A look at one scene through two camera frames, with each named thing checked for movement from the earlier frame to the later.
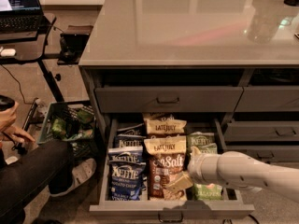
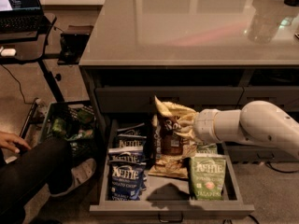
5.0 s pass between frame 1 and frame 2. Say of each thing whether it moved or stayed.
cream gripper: moved
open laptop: stayed
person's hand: moved
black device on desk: stayed
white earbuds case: stayed
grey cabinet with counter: stayed
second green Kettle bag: stayed
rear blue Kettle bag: stayed
